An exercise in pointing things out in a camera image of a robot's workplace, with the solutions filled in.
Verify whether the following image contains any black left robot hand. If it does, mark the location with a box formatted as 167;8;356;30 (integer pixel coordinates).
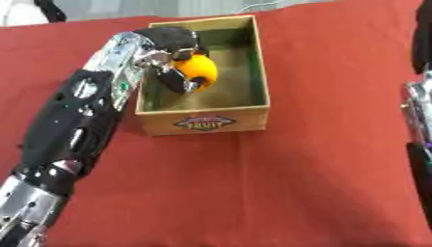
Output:
131;26;213;95

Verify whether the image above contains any tan cardboard box green inside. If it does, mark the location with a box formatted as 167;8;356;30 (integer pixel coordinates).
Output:
133;14;272;137

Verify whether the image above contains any orange toy fruit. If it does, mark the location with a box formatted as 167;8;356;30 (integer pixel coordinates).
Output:
172;53;220;92

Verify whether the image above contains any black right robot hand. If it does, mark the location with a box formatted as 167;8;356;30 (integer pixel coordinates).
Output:
412;0;432;75

